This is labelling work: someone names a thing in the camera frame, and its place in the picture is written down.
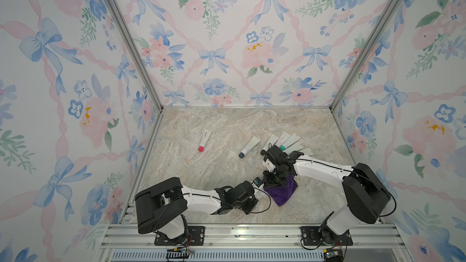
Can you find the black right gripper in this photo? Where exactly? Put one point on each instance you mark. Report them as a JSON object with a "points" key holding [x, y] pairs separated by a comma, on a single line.
{"points": [[267, 182]]}

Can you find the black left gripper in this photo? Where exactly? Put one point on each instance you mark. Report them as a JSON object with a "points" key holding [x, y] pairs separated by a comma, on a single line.
{"points": [[252, 202]]}

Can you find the purple cloth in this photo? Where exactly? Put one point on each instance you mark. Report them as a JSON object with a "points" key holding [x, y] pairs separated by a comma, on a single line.
{"points": [[281, 194]]}

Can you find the white tube front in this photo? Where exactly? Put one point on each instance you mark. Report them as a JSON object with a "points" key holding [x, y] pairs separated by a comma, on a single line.
{"points": [[307, 151]]}

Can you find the white tube black cap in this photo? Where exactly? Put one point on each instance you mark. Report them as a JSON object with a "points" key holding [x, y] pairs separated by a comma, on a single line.
{"points": [[270, 142]]}

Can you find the white toothpaste tube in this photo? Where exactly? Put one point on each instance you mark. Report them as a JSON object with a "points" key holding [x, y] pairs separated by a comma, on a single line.
{"points": [[289, 142]]}

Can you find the white tube pink cap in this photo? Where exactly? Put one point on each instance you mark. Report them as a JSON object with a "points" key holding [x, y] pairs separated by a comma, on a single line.
{"points": [[204, 139], [284, 137]]}

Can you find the white tube dark cap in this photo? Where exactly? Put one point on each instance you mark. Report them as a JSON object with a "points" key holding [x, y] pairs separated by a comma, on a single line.
{"points": [[260, 189]]}

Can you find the white tube grey cap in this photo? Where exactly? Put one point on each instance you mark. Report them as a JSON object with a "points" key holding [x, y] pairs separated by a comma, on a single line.
{"points": [[295, 147]]}

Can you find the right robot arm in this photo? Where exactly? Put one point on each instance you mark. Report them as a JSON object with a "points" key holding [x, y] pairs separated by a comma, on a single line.
{"points": [[365, 194]]}

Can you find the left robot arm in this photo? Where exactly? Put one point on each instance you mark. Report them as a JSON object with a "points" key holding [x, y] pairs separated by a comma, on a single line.
{"points": [[160, 208]]}

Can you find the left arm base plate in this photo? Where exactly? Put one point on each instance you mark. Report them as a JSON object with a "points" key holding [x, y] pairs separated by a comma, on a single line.
{"points": [[177, 236]]}

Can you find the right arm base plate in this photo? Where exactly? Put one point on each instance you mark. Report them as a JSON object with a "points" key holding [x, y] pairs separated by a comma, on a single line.
{"points": [[314, 236]]}

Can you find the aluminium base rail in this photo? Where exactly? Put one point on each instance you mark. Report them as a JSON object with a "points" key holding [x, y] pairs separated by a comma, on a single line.
{"points": [[255, 243]]}

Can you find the aluminium corner post right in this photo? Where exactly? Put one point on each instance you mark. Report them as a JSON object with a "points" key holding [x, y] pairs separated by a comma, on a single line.
{"points": [[379, 28]]}

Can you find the aluminium corner post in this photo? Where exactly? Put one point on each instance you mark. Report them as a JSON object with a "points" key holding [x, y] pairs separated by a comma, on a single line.
{"points": [[125, 33], [379, 28]]}

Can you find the aluminium corner post left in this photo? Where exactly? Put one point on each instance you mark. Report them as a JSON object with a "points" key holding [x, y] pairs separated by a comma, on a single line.
{"points": [[125, 33]]}

